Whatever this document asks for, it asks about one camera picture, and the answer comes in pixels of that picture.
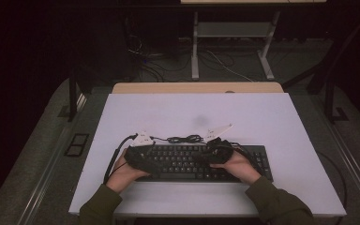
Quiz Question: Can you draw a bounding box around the black computer keyboard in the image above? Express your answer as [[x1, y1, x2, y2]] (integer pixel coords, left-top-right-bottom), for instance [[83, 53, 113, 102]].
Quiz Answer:
[[134, 143, 275, 184]]

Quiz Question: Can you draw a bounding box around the person's right hand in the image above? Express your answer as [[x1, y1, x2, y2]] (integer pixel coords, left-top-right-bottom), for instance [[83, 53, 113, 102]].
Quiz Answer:
[[210, 150, 263, 186]]

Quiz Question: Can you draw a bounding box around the black floor cables bundle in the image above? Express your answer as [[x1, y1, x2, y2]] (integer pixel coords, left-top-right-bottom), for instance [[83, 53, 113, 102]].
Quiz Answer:
[[127, 34, 192, 83]]

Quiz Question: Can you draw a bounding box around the white floor cable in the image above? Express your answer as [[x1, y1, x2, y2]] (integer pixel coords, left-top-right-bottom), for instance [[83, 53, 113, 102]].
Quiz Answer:
[[205, 50, 255, 83]]

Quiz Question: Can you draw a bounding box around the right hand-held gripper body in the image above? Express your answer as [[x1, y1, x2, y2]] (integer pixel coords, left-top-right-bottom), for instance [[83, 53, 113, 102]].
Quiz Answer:
[[202, 123, 235, 165]]

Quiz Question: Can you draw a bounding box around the aluminium floor rail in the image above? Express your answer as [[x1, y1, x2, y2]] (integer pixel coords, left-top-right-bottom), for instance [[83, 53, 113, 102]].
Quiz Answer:
[[16, 93, 88, 225], [307, 93, 360, 218]]

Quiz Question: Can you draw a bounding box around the black keyboard cable with plug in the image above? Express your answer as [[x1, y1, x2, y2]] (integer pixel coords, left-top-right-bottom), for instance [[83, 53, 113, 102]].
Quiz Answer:
[[149, 134, 242, 148]]

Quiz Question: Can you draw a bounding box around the black metal stand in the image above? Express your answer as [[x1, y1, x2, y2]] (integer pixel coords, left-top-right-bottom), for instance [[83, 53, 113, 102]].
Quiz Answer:
[[67, 67, 90, 123], [281, 8, 360, 125]]

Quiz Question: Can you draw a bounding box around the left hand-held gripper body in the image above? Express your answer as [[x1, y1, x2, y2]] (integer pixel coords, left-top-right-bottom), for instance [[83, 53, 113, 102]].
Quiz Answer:
[[124, 130, 156, 168]]

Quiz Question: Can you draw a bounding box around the grey metal desk frame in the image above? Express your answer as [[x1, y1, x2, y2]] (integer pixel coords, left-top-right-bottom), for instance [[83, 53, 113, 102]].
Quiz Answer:
[[180, 0, 328, 82]]

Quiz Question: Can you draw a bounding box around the black floor socket frame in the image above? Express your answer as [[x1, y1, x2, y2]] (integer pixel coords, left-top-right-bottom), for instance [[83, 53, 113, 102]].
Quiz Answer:
[[63, 132, 90, 158]]

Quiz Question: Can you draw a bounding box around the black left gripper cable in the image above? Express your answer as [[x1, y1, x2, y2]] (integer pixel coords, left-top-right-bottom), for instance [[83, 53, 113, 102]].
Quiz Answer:
[[102, 133, 139, 186]]

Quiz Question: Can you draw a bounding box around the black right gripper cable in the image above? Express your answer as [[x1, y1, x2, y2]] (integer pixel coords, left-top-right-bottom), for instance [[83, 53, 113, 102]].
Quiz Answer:
[[230, 142, 349, 225]]

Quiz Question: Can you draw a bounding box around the person's left hand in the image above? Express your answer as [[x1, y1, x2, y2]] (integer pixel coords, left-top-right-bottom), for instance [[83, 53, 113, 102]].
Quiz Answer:
[[105, 148, 153, 195]]

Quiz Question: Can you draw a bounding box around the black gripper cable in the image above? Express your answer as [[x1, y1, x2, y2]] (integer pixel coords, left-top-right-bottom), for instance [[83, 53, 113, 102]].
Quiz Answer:
[[102, 133, 139, 186], [230, 142, 349, 225]]

